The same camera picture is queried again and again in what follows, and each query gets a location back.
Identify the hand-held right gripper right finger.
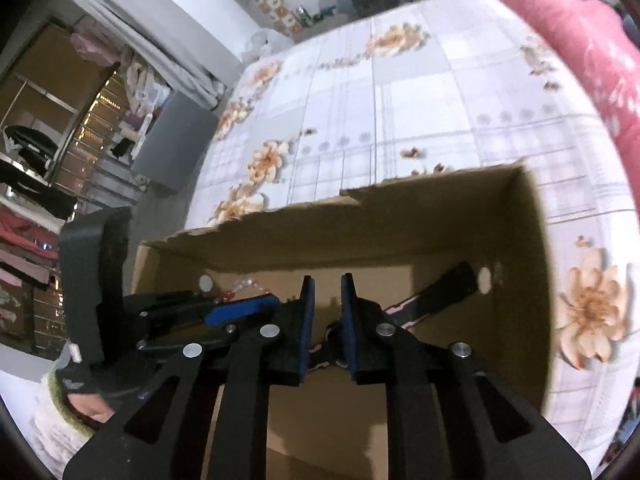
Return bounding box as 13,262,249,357
340,272,593,480

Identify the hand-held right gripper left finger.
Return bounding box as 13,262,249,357
62,274,317,480

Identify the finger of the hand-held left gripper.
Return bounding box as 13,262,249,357
136,324,238,356
145,290,281,333

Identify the multicolour bead bracelet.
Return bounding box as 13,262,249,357
217,275,273,306

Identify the purple black smartwatch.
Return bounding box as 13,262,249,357
305,260,478,368

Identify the brown cardboard box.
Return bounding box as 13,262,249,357
131,157,553,480

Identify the person's left forearm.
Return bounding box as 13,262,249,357
30,360,108,466

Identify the person's left hand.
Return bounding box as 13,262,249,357
65,392,116,423

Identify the open clothes shelf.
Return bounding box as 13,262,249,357
0,20,136,361

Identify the grey cabinet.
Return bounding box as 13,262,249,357
131,91,221,196

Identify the white curtain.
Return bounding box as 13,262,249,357
50,0,226,111

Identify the floral plaid tablecloth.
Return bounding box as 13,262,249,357
185,0,640,461

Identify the white plastic bag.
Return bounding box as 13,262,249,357
242,27,288,58

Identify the pink floral blanket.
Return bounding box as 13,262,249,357
462,0,640,161

